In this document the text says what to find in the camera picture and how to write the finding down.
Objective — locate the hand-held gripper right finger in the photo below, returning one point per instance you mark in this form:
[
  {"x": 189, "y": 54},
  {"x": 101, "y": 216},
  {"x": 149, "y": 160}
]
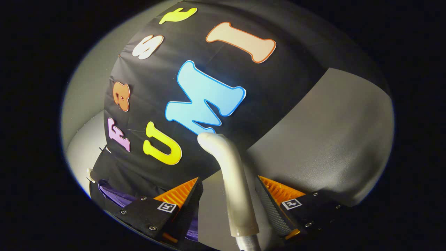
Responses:
[{"x": 275, "y": 212}]

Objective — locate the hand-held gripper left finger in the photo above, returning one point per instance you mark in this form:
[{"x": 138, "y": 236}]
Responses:
[{"x": 181, "y": 209}]

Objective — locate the white garment steamer head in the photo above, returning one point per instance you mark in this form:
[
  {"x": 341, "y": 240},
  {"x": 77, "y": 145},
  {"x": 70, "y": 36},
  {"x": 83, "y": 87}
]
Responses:
[{"x": 237, "y": 188}]

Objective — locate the white plastic clothes hanger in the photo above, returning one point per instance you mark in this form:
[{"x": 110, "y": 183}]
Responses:
[{"x": 90, "y": 174}]

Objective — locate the grey cabinet with dark top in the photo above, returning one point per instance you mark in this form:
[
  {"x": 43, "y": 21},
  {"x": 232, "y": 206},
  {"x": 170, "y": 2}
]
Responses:
[{"x": 331, "y": 139}]

